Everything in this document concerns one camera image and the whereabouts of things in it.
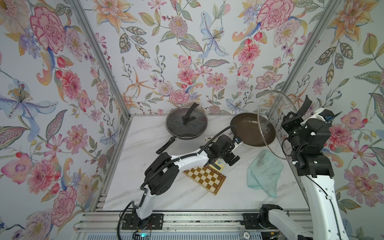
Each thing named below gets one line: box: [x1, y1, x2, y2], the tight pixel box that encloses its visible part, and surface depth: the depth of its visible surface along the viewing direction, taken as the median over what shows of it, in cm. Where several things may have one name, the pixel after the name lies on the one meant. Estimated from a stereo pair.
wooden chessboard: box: [182, 165, 227, 196], surface depth 88 cm
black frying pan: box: [155, 107, 209, 154], surface depth 116 cm
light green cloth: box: [247, 149, 284, 198], surface depth 90 cm
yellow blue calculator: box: [209, 158, 227, 173], surface depth 95 cm
